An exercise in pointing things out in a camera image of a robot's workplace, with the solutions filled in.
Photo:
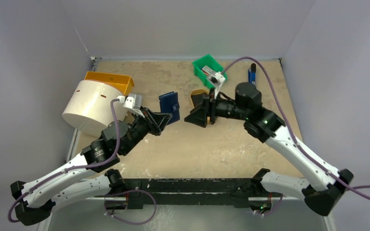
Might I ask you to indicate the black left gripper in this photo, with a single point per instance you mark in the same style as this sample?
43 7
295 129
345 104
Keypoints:
156 121

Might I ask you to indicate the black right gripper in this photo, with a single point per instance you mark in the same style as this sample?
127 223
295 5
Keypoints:
210 109

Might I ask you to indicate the blue leather card holder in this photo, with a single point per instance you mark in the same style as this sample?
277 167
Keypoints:
169 103

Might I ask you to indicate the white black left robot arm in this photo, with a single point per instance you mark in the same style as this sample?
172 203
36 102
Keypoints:
88 174

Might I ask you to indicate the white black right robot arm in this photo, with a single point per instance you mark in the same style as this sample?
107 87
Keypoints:
321 186

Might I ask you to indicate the tan oval plastic tray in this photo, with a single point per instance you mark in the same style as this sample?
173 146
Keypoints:
197 96

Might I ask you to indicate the items inside green bin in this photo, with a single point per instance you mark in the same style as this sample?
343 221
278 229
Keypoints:
209 73

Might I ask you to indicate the yellow wooden box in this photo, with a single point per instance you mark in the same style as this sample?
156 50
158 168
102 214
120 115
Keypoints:
111 81

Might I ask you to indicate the green plastic bin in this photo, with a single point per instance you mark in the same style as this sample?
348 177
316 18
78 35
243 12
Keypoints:
210 62

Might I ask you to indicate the blue stapler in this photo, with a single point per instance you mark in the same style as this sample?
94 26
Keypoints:
252 74

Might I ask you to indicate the white cylindrical container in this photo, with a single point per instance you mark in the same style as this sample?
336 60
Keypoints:
89 108

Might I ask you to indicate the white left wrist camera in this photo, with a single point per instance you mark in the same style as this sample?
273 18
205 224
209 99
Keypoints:
133 103

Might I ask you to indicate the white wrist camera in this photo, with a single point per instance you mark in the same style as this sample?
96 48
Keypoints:
133 103
217 79

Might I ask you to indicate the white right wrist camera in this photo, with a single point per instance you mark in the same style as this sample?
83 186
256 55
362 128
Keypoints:
217 79

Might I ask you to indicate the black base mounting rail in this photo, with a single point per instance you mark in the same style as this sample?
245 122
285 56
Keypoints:
237 192

